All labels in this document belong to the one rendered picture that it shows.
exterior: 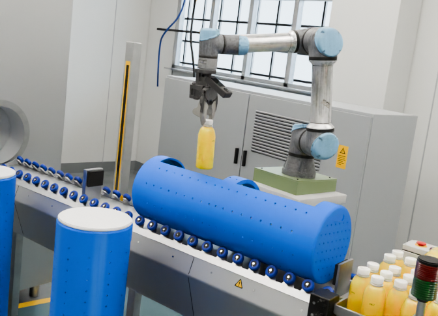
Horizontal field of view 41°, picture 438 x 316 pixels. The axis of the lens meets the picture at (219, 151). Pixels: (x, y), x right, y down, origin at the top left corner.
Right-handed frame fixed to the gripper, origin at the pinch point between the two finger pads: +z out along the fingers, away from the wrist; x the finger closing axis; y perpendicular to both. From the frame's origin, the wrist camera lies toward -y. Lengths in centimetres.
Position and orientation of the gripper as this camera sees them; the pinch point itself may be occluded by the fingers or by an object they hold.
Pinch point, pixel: (207, 121)
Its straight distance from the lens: 227.5
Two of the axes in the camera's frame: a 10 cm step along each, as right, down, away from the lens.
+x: -5.7, 1.4, -8.1
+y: -8.2, -1.9, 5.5
